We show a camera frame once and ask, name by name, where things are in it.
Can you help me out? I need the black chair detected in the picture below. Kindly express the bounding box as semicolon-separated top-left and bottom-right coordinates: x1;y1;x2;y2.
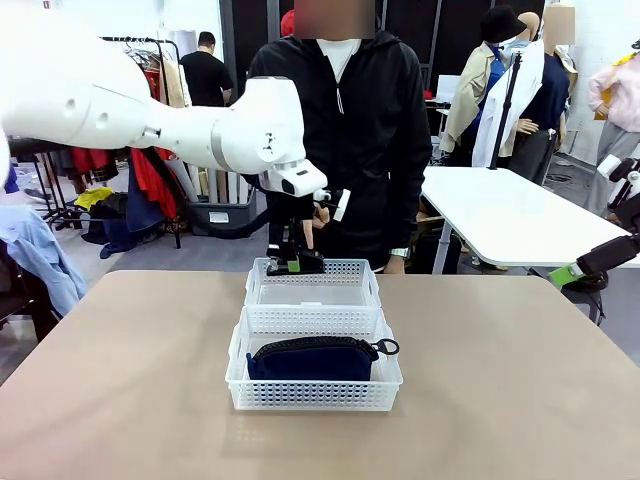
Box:
0;243;62;344

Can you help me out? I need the left arm white wrist camera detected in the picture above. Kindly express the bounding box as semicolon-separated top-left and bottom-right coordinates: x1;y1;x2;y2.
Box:
313;187;352;224

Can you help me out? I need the white upright board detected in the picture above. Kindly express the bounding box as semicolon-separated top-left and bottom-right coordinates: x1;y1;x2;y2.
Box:
436;74;464;102

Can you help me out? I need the mannequin with white coat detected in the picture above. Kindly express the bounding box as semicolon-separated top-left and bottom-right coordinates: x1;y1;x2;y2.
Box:
472;12;547;169

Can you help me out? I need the man in black t-shirt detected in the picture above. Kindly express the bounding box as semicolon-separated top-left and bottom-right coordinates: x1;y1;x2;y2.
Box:
178;30;235;109

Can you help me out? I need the white t-shirt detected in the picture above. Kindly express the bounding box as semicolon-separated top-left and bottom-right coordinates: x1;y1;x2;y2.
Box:
315;37;363;84

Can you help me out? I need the figure in navy clothes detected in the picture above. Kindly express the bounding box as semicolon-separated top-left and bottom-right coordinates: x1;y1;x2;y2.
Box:
514;4;580;184

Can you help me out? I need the person's left forearm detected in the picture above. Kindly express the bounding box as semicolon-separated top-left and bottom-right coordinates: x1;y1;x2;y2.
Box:
383;159;434;254

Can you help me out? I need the person's right hand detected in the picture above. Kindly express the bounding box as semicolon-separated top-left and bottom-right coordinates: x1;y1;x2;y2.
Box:
299;206;333;252

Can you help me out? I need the grey leaning cardboard tube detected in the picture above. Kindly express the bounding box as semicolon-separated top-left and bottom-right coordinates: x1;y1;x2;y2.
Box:
167;155;201;203

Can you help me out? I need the navy blue zip pouch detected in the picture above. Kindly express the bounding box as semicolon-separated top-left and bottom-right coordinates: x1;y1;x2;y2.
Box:
245;335;402;384

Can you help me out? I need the tall white cardboard tube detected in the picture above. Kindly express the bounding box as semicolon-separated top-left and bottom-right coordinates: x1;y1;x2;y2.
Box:
207;167;227;204

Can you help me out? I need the person in black jacket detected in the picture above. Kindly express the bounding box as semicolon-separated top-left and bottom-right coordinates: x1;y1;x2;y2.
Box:
247;28;434;274

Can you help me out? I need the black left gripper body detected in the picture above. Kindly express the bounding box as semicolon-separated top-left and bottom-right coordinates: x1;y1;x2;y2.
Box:
269;192;314;252

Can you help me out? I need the person in pink sweater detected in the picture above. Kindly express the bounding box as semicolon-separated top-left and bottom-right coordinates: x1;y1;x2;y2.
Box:
586;39;640;216

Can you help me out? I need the light blue draped shirt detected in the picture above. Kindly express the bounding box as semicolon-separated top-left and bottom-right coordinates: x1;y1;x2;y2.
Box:
0;192;89;318

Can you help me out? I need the beige hanging garment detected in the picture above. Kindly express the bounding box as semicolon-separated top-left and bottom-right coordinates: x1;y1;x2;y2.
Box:
158;58;190;109

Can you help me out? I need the dark clothes pile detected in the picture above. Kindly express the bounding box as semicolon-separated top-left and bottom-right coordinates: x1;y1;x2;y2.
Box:
81;191;167;260

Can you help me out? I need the black clothes rack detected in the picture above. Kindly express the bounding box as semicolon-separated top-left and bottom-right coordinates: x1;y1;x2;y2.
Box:
98;34;184;250

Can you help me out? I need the red hanging jacket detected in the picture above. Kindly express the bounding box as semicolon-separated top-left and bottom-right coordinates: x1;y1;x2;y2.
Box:
69;146;120;174

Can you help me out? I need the plaid skirt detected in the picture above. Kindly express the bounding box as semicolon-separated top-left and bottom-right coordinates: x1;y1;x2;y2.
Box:
74;167;120;184

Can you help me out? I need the dark blue hanging garment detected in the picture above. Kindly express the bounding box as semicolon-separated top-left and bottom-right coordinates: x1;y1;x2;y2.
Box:
124;168;167;234

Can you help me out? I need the right arm white wrist camera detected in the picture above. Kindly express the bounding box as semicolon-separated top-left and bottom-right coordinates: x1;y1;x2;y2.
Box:
596;154;640;184

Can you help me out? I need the arm white wrist camera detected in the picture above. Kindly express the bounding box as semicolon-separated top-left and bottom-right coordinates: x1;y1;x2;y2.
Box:
313;187;352;224
596;154;640;184

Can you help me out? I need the mannequin with beige trench coat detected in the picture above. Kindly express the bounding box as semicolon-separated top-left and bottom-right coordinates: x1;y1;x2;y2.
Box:
439;5;529;167

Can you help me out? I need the black stapler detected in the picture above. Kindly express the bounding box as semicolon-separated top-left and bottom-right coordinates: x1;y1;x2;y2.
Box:
266;250;327;278

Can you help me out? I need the black tripod pole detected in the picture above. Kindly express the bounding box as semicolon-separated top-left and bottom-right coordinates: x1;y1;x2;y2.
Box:
488;51;525;171

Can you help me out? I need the red hanging dress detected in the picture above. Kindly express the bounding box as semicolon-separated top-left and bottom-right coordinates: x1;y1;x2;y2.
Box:
130;68;180;219

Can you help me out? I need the white wall poster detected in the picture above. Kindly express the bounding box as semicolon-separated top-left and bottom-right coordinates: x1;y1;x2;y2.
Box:
167;28;197;49

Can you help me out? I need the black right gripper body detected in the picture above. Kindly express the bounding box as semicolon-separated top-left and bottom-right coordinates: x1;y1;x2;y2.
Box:
607;178;640;237

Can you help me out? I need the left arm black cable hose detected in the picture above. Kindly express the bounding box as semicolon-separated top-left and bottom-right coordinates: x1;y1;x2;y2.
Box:
129;144;274;239

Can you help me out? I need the yellow cloth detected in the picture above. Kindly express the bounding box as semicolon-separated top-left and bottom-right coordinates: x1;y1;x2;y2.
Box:
74;186;114;212

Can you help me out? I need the white perforated plastic basket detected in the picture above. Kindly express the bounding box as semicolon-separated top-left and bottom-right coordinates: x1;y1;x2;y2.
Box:
244;257;383;309
224;304;404;412

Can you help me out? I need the white table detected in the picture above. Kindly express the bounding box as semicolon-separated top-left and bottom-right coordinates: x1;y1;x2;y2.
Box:
421;165;637;275

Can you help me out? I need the grey plastic storage box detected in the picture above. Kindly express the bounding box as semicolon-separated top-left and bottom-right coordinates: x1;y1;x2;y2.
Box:
188;191;258;238

